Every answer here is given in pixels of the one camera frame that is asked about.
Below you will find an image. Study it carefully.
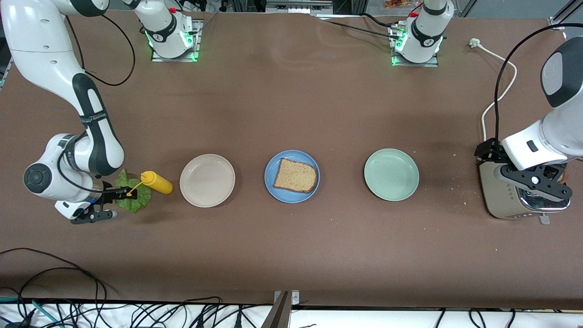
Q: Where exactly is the green lettuce leaf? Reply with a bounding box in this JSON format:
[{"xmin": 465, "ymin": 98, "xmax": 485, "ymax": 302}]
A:
[{"xmin": 114, "ymin": 169, "xmax": 153, "ymax": 214}]

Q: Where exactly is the yellow squeeze bottle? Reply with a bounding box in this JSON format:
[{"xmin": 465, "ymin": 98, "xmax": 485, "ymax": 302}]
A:
[{"xmin": 126, "ymin": 171, "xmax": 174, "ymax": 197}]

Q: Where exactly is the beige plate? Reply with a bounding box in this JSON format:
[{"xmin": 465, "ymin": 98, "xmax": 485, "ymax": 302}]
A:
[{"xmin": 179, "ymin": 154, "xmax": 236, "ymax": 208}]

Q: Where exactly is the green plate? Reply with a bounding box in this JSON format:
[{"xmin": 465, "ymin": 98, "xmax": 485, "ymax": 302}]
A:
[{"xmin": 363, "ymin": 149, "xmax": 420, "ymax": 201}]

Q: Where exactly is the blue plate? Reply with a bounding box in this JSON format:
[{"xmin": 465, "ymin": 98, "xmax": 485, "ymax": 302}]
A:
[{"xmin": 264, "ymin": 150, "xmax": 321, "ymax": 204}]

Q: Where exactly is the beige chrome toaster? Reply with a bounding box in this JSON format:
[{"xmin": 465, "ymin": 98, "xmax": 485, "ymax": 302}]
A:
[{"xmin": 478, "ymin": 157, "xmax": 571, "ymax": 225}]

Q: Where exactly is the grey metal box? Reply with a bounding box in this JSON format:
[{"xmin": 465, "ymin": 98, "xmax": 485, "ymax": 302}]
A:
[{"xmin": 266, "ymin": 0, "xmax": 334, "ymax": 14}]

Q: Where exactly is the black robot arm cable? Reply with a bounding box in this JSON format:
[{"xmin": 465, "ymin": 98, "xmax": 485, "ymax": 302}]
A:
[
  {"xmin": 66, "ymin": 14, "xmax": 136, "ymax": 87},
  {"xmin": 494, "ymin": 23, "xmax": 583, "ymax": 142},
  {"xmin": 57, "ymin": 132, "xmax": 101, "ymax": 194}
]

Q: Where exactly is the long black looped cable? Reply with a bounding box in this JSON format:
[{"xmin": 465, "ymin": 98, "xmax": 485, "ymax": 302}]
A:
[{"xmin": 0, "ymin": 248, "xmax": 107, "ymax": 315}]

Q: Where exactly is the white toaster power cable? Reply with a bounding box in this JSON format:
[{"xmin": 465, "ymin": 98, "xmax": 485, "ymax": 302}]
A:
[{"xmin": 469, "ymin": 38, "xmax": 517, "ymax": 142}]

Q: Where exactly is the teal cable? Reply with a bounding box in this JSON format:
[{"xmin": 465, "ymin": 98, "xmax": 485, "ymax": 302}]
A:
[{"xmin": 0, "ymin": 296, "xmax": 62, "ymax": 328}]

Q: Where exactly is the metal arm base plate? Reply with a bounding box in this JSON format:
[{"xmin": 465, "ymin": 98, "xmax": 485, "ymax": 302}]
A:
[
  {"xmin": 391, "ymin": 24, "xmax": 440, "ymax": 68},
  {"xmin": 151, "ymin": 19, "xmax": 203, "ymax": 62}
]

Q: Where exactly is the aluminium frame rail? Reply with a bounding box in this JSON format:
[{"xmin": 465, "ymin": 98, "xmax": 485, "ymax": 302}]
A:
[{"xmin": 548, "ymin": 0, "xmax": 575, "ymax": 31}]

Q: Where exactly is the black base connector cable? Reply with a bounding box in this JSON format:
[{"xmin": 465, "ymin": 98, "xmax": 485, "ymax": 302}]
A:
[{"xmin": 314, "ymin": 14, "xmax": 401, "ymax": 41}]

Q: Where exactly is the aluminium camera post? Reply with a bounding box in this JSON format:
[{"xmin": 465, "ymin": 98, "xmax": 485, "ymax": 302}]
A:
[{"xmin": 262, "ymin": 290, "xmax": 300, "ymax": 328}]

